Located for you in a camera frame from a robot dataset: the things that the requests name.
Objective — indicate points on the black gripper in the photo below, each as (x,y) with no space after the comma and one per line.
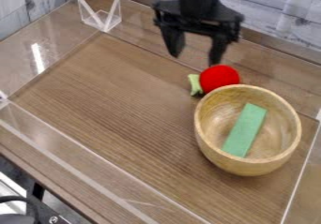
(219,23)

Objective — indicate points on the green rectangular block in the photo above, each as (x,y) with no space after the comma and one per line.
(243,131)

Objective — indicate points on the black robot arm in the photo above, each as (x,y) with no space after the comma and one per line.
(203,5)

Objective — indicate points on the light wooden bowl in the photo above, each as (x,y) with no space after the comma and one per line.
(277,139)

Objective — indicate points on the red plush tomato toy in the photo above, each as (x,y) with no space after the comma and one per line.
(212,78)

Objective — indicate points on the clear acrylic front barrier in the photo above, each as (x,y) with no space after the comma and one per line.
(108,195)

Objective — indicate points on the clear acrylic corner bracket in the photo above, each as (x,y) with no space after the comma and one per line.
(101,20)

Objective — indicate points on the black table leg bracket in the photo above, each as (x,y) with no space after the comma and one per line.
(53,212)

